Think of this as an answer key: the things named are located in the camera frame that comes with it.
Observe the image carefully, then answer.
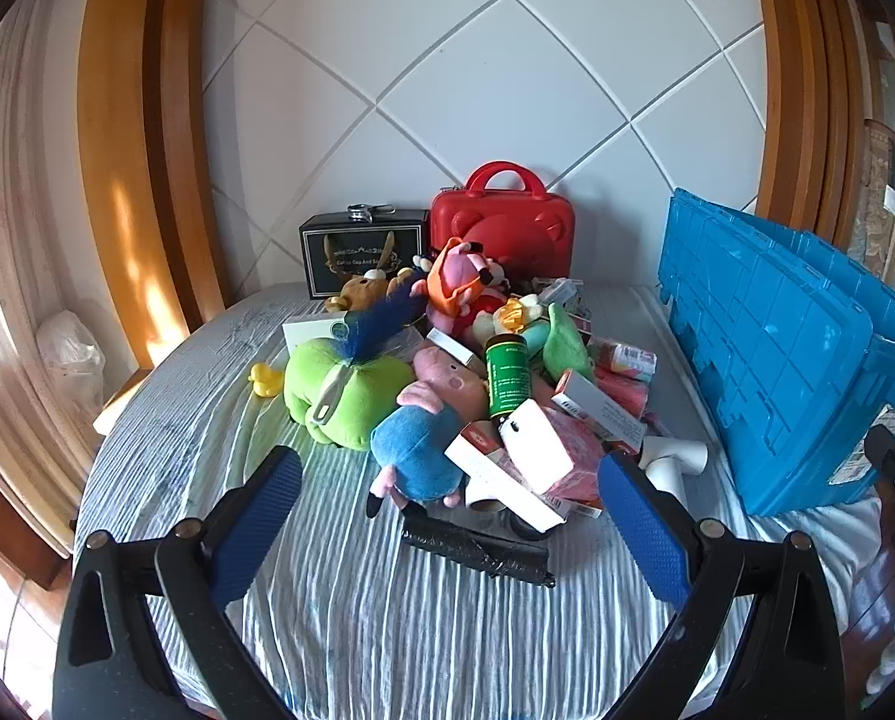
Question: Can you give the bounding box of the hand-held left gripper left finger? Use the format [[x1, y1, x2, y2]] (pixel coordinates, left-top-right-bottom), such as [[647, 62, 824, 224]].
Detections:
[[52, 446, 304, 720]]

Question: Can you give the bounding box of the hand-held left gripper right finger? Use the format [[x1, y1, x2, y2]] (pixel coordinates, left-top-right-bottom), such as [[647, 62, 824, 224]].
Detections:
[[597, 450, 846, 720]]

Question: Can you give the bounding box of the white pipe fitting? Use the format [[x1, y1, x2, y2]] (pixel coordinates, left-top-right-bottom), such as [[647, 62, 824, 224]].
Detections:
[[638, 435, 710, 500]]

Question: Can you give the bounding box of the long white red box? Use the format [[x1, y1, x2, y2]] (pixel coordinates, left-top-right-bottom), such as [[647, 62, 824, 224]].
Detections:
[[443, 424, 569, 533]]

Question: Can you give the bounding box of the green plush toy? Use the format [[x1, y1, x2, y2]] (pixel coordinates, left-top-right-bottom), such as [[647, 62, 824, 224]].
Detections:
[[283, 337, 411, 451]]

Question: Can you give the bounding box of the pig plush blue body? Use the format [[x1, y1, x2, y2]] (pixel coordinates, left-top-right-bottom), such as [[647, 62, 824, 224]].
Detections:
[[367, 345, 489, 518]]

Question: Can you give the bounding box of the green bottle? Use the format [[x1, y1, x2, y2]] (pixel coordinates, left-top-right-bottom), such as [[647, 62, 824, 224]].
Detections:
[[485, 334, 533, 421]]

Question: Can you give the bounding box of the green cloth plush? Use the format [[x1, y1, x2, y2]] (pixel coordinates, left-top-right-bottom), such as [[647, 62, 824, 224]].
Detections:
[[541, 301, 597, 383]]

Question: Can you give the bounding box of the blue plastic crate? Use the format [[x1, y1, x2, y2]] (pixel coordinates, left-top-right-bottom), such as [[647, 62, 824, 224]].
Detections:
[[657, 189, 895, 518]]

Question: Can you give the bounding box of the white box red end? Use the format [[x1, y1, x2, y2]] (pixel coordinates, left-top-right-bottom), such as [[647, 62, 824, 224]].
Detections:
[[551, 367, 647, 440]]

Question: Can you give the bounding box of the yellow rubber duck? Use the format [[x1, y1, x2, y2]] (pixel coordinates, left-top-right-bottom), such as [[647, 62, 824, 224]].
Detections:
[[248, 362, 284, 398]]

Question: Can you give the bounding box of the black wrapped bar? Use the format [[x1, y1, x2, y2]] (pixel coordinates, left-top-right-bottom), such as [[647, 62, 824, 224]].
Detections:
[[401, 511, 557, 586]]

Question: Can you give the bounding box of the pink striped packet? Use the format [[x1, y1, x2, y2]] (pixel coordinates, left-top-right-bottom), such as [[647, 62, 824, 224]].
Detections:
[[590, 337, 657, 380]]

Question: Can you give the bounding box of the white card green sticker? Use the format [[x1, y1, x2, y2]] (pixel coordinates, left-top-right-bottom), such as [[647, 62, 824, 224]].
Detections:
[[281, 315, 359, 353]]

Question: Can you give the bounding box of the blue feather toy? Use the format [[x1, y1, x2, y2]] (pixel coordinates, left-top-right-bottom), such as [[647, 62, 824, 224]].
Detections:
[[308, 277, 428, 428]]

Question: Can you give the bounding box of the yellow white plush toy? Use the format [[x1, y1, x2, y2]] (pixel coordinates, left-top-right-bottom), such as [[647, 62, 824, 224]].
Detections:
[[473, 294, 546, 350]]

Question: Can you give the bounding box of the clear plastic bag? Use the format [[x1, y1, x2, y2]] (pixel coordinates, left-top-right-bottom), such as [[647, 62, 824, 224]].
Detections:
[[37, 309, 107, 410]]

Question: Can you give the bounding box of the brown moose plush toy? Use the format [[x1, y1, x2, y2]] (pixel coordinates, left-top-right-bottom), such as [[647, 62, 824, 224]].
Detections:
[[323, 251, 419, 314]]

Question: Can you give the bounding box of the small clear box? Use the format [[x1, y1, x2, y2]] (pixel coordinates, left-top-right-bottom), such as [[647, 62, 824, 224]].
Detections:
[[530, 277, 585, 316]]

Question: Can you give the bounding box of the small white red box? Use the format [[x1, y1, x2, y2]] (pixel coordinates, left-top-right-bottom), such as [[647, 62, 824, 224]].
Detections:
[[425, 328, 479, 368]]

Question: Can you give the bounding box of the black gift box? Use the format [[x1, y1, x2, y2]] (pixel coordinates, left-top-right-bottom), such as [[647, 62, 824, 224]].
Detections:
[[299, 204, 431, 301]]

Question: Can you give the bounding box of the pink orange plush toy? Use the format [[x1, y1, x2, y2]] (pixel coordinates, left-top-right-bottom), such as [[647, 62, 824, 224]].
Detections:
[[416, 238, 512, 338]]

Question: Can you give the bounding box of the red toy suitcase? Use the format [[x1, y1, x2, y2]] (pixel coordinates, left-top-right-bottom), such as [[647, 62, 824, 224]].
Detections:
[[428, 162, 575, 286]]

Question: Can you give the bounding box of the rolled patterned rug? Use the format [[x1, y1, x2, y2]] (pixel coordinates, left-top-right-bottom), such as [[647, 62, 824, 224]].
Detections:
[[861, 118, 895, 200]]

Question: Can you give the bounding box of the frosted glass door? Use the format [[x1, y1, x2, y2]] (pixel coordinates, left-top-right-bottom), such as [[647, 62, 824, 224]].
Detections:
[[0, 0, 96, 541]]

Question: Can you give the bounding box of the wooden door frame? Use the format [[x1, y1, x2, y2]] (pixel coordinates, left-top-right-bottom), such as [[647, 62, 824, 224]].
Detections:
[[747, 0, 879, 241], [79, 0, 231, 361]]

